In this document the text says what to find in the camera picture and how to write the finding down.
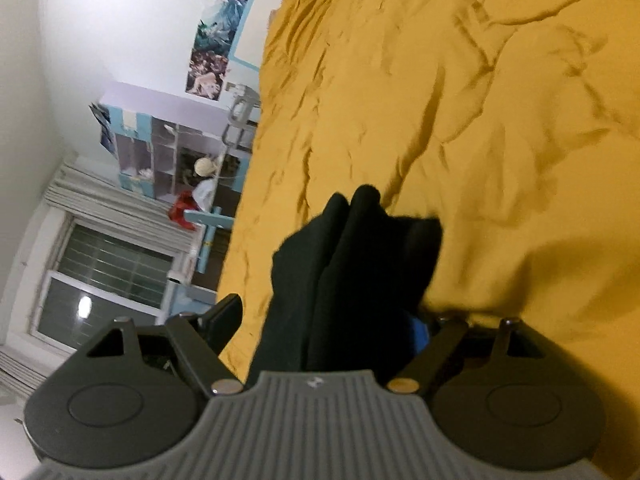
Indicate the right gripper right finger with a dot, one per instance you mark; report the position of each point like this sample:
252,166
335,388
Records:
457,347

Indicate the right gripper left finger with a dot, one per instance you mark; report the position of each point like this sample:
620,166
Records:
188,345

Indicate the black garment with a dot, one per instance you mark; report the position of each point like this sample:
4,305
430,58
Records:
346,289

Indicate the light blue desk chair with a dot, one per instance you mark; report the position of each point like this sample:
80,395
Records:
213,221

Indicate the red bag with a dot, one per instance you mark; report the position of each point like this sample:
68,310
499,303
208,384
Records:
183,202

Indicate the white plastic bag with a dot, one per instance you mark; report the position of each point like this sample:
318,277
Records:
204,194

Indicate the cream round ball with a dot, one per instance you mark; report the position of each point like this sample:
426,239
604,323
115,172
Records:
204,167

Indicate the blue white shelf unit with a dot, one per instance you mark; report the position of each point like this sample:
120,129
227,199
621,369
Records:
157,138

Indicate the grey metal cart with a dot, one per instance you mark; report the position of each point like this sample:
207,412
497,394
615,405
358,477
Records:
242,120

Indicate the mustard yellow bed quilt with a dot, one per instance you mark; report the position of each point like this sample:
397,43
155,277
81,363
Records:
515,122

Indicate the white blue headboard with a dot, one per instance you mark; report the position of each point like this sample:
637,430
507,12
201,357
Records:
250,38

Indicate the window with white frame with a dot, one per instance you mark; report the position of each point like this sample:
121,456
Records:
91,251

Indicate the anime wall posters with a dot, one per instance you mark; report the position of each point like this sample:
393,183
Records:
210,54

